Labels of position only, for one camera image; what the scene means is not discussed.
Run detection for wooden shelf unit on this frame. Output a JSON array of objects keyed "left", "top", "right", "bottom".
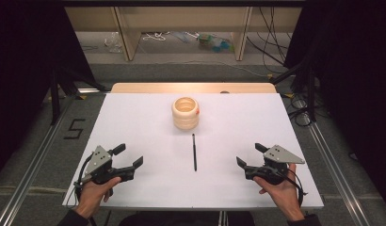
[{"left": 64, "top": 5, "right": 304, "bottom": 62}]

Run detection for black metal stand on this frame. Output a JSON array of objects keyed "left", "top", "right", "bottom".
[
  {"left": 268, "top": 58, "right": 318, "bottom": 124},
  {"left": 47, "top": 67, "right": 108, "bottom": 127}
]

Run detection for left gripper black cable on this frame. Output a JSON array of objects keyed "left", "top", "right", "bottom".
[{"left": 73, "top": 153, "right": 99, "bottom": 226}]

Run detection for person's left hand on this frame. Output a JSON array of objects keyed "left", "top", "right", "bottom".
[{"left": 74, "top": 176, "right": 122, "bottom": 219}]

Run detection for dark curtain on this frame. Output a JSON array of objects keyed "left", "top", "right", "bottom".
[
  {"left": 0, "top": 0, "right": 99, "bottom": 184},
  {"left": 282, "top": 0, "right": 386, "bottom": 203}
]

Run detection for aluminium floor rail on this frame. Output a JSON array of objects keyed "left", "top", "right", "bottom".
[
  {"left": 0, "top": 93, "right": 80, "bottom": 226},
  {"left": 303, "top": 120, "right": 375, "bottom": 226}
]

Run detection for white floor cable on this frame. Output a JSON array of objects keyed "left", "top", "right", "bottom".
[{"left": 168, "top": 58, "right": 271, "bottom": 78}]

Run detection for white cord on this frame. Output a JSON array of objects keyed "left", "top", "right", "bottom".
[{"left": 141, "top": 30, "right": 170, "bottom": 42}]

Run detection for coiled black floor cable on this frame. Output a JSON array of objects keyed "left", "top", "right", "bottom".
[{"left": 286, "top": 93, "right": 314, "bottom": 128}]

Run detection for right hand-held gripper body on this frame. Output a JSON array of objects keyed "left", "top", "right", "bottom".
[{"left": 244, "top": 143, "right": 306, "bottom": 186}]

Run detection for person's right hand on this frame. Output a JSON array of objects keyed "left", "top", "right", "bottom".
[{"left": 252, "top": 163, "right": 305, "bottom": 222}]

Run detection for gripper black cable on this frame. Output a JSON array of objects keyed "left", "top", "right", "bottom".
[
  {"left": 73, "top": 153, "right": 99, "bottom": 226},
  {"left": 265, "top": 166, "right": 309, "bottom": 206}
]

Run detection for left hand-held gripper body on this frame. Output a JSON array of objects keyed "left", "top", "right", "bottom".
[{"left": 75, "top": 144, "right": 136, "bottom": 186}]

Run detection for black pen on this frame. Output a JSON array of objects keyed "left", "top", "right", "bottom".
[{"left": 191, "top": 133, "right": 199, "bottom": 172}]

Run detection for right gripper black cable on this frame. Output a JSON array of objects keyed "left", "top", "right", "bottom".
[{"left": 265, "top": 166, "right": 309, "bottom": 206}]

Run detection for cream ribbed pen holder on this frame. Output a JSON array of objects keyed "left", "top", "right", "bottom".
[{"left": 170, "top": 96, "right": 201, "bottom": 131}]

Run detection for clear plastic bag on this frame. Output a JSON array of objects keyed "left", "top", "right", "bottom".
[{"left": 103, "top": 30, "right": 124, "bottom": 54}]

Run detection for hanging black cables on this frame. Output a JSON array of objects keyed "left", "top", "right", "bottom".
[{"left": 245, "top": 6, "right": 293, "bottom": 68}]

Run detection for green and blue plastic bag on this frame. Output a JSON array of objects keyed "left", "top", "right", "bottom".
[{"left": 196, "top": 31, "right": 234, "bottom": 54}]

